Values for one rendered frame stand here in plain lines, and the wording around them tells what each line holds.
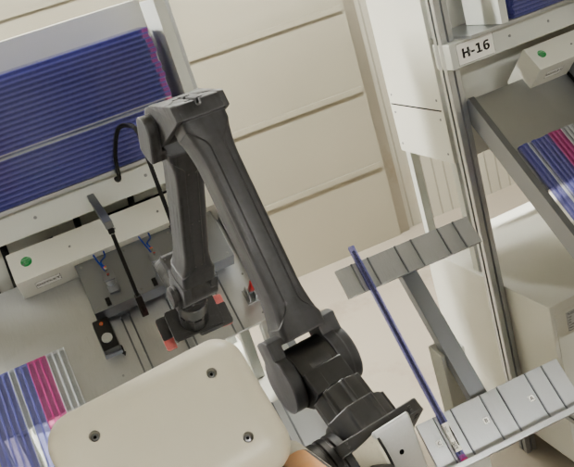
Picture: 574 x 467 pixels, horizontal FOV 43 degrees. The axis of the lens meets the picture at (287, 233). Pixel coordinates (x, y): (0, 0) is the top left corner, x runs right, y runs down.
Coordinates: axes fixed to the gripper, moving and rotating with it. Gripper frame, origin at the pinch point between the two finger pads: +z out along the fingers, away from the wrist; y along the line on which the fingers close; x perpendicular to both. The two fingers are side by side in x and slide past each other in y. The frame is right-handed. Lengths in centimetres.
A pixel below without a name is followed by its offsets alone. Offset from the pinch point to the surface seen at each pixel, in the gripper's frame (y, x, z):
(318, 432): -15.9, 27.5, 12.9
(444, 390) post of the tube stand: -47, 31, 17
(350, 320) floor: -90, -36, 193
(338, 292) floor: -99, -58, 217
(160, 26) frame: -19, -62, -19
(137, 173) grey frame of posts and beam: -3.4, -42.0, 3.0
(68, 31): -2, -78, -9
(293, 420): -12.2, 22.8, 13.2
